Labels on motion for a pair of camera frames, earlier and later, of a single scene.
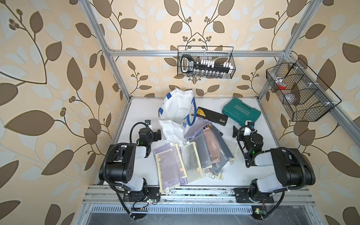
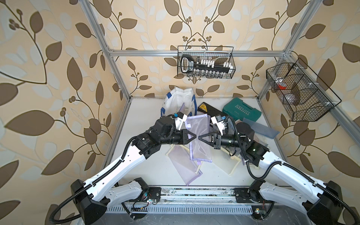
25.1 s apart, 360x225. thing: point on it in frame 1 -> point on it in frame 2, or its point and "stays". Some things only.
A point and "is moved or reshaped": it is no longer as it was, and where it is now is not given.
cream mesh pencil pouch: [191, 161] -> [223, 160]
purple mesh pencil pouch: [198, 125] is moved or reshaped
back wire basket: [203, 62] stays
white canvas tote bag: [176, 109] stays
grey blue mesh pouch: [220, 153] -> [261, 129]
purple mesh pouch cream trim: [171, 170] -> [182, 108]
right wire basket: [304, 96] stays
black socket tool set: [206, 68] stays
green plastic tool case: [240, 112] stays
